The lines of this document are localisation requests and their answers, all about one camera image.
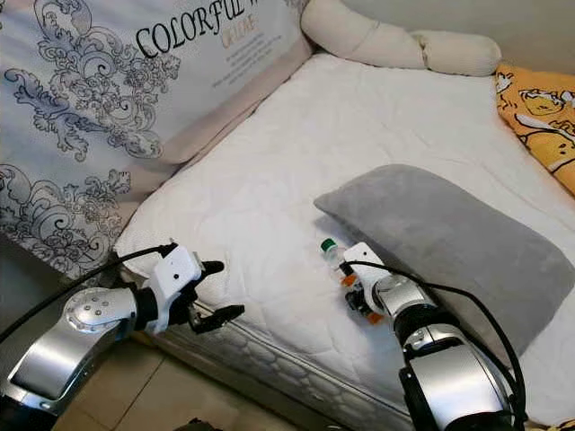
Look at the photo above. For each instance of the clear green-capped plastic bottle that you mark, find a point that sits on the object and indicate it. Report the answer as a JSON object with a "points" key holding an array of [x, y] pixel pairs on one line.
{"points": [[332, 254]]}

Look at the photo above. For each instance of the grey plush pillow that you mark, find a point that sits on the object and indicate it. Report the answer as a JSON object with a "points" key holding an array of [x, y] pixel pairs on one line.
{"points": [[449, 224]]}

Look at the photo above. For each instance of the white floral print headboard cover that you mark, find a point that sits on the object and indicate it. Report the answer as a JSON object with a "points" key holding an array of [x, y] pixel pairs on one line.
{"points": [[81, 99]]}

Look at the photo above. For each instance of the yellow cartoon print blanket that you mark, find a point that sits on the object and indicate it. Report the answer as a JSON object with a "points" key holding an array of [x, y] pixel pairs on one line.
{"points": [[544, 126]]}

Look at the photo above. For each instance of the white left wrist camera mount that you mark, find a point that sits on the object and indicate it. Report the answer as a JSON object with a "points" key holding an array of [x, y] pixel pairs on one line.
{"points": [[175, 269]]}

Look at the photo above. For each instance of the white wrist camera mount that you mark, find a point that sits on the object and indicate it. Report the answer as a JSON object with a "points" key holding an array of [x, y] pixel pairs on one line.
{"points": [[175, 269], [364, 260]]}

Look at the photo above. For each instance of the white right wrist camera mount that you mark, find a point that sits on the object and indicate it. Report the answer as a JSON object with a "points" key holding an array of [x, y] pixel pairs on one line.
{"points": [[364, 260]]}

